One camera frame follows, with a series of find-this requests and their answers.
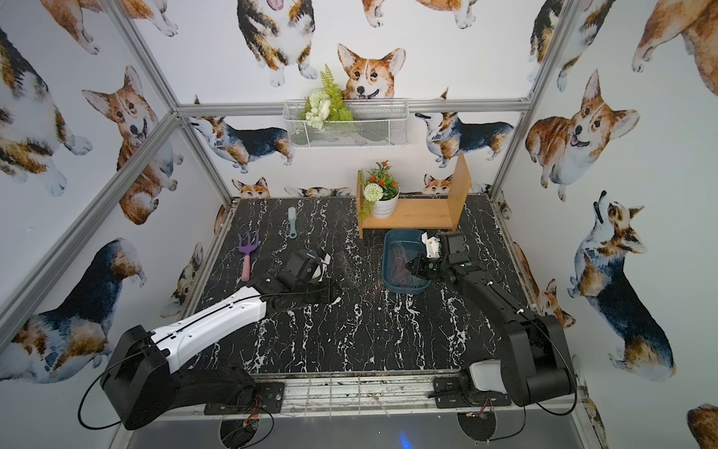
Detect smoky large triangle ruler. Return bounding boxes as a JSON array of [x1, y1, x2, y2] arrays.
[[388, 242, 421, 288]]

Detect teal plastic storage box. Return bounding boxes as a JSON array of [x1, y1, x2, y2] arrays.
[[381, 229, 431, 295]]

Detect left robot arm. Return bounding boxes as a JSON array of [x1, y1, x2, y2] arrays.
[[95, 250, 341, 430]]

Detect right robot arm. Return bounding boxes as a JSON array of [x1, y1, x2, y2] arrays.
[[407, 232, 578, 406]]

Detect purple pink garden rake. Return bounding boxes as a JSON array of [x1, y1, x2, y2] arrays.
[[237, 231, 260, 282]]

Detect wooden desk shelf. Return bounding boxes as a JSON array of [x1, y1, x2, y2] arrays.
[[356, 155, 471, 239]]

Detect teal cleaning brush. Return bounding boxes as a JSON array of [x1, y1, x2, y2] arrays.
[[287, 207, 298, 239]]

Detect potted flower white pot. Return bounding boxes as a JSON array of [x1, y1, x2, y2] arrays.
[[358, 160, 400, 219]]

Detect green fern white flowers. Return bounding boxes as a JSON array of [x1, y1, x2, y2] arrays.
[[298, 65, 353, 130]]

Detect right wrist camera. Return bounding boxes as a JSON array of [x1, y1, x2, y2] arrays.
[[421, 233, 441, 259]]

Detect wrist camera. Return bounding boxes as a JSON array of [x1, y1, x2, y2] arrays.
[[421, 233, 441, 259], [309, 251, 331, 282]]

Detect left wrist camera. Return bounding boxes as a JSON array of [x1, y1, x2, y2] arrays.
[[309, 251, 331, 282]]

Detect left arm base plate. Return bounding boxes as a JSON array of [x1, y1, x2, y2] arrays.
[[204, 382, 286, 415]]

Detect white wire wall basket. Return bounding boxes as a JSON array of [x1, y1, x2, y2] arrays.
[[282, 100, 409, 149]]

